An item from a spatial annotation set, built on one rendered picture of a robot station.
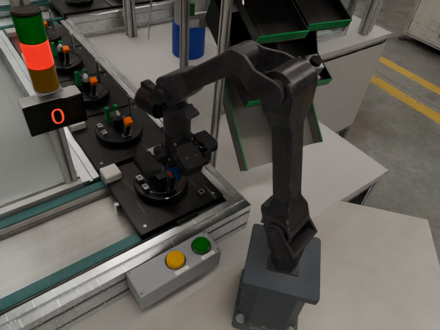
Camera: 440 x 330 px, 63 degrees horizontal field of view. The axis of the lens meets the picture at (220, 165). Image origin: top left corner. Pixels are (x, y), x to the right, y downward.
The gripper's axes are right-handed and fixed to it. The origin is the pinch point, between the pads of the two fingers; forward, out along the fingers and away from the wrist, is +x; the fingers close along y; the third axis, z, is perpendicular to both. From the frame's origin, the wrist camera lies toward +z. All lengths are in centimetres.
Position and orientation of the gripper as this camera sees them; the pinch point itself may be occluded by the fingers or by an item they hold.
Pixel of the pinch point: (177, 169)
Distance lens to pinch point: 83.5
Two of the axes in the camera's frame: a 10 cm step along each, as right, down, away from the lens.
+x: -0.8, 7.3, 6.8
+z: 5.9, 5.8, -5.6
